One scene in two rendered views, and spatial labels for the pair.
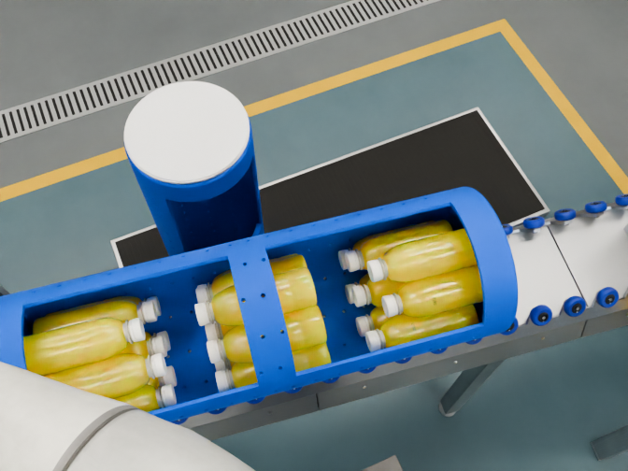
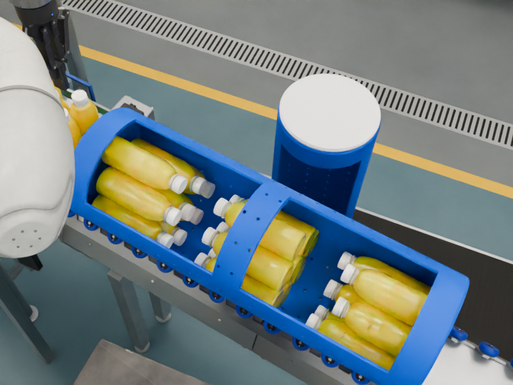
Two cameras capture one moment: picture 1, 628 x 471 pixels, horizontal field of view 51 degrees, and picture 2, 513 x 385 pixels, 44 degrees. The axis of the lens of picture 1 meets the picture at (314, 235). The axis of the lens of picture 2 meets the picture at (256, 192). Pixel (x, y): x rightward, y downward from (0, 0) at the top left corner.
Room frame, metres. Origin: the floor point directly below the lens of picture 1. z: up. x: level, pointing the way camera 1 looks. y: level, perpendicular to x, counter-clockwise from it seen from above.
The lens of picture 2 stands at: (-0.08, -0.38, 2.33)
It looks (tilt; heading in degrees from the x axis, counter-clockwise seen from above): 56 degrees down; 44
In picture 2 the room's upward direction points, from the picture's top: 4 degrees clockwise
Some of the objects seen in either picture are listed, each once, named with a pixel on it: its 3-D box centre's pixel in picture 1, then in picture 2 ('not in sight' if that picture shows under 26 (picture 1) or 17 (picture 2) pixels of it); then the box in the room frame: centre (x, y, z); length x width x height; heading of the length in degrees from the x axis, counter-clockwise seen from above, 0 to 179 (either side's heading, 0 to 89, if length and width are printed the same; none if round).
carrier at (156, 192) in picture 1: (212, 225); (312, 199); (0.88, 0.29, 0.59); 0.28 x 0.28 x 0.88
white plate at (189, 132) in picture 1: (187, 130); (330, 111); (0.88, 0.29, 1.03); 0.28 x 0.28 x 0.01
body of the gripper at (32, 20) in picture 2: not in sight; (39, 15); (0.27, 0.56, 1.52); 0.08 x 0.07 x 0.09; 17
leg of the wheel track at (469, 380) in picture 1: (467, 383); not in sight; (0.52, -0.46, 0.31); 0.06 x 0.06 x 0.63; 17
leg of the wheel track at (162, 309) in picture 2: not in sight; (155, 281); (0.37, 0.52, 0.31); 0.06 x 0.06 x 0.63; 17
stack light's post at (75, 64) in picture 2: not in sight; (94, 131); (0.52, 1.03, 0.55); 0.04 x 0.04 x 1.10; 17
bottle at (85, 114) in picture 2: not in sight; (87, 122); (0.37, 0.72, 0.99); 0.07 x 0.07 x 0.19
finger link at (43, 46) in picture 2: not in sight; (43, 46); (0.26, 0.55, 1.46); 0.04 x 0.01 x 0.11; 107
